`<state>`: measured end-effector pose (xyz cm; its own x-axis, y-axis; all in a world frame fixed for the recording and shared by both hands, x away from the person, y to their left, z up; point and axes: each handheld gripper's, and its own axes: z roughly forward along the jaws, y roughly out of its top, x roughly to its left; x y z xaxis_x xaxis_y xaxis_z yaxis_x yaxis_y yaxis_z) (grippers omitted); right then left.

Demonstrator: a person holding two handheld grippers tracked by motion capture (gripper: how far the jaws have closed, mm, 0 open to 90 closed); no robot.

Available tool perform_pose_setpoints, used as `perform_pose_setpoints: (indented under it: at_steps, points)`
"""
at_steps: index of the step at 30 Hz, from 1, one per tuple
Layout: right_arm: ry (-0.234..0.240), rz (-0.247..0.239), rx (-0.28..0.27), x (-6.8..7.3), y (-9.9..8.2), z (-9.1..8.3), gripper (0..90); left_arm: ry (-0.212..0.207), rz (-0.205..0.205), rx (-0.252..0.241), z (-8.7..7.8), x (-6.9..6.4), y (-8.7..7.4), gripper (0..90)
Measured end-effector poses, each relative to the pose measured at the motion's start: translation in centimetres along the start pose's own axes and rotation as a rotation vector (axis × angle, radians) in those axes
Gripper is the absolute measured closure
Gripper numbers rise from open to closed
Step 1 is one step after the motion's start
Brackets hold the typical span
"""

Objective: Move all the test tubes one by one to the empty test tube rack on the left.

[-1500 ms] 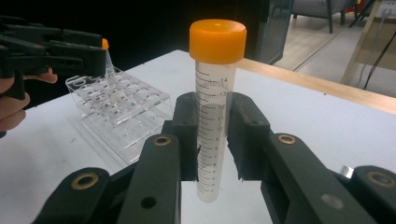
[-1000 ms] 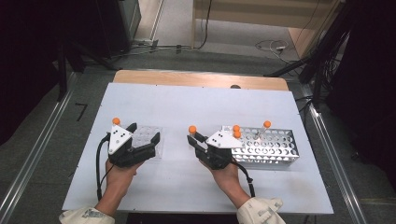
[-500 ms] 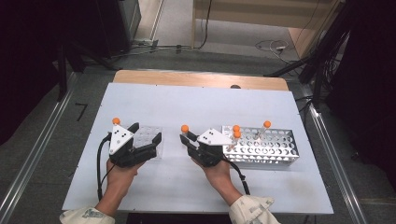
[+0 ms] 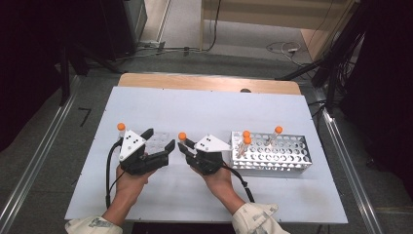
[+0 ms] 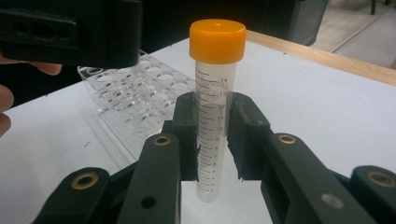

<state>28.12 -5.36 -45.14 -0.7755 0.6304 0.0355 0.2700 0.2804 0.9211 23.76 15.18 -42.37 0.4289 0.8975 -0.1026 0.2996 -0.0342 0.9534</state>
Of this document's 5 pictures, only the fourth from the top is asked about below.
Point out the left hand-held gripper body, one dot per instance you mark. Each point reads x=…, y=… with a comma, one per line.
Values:
x=131, y=146

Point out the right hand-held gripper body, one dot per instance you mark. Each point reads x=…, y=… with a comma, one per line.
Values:
x=209, y=156

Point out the clear plastic tube rack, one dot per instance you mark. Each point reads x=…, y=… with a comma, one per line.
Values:
x=160, y=138

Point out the perforated metal tube rack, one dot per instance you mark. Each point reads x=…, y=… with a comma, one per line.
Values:
x=285, y=156

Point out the person's right hand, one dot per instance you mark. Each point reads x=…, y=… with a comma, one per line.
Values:
x=219, y=183

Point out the person's left hand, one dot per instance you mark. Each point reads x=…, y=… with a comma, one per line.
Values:
x=133, y=185

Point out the dark round table grommet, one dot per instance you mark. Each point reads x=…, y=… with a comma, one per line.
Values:
x=245, y=90

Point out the black metal stand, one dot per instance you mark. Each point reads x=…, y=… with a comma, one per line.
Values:
x=65, y=74

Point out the black cabinet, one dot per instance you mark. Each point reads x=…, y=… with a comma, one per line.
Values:
x=120, y=26

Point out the dark curtain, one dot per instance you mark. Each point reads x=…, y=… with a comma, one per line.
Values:
x=29, y=48
x=386, y=81

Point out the beige wooden furniture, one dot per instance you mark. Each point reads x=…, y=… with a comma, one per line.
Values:
x=259, y=14

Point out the black tripod stand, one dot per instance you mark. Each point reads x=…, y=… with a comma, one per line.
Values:
x=331, y=65

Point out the aluminium floor rail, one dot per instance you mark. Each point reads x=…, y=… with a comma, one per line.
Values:
x=337, y=143
x=39, y=152

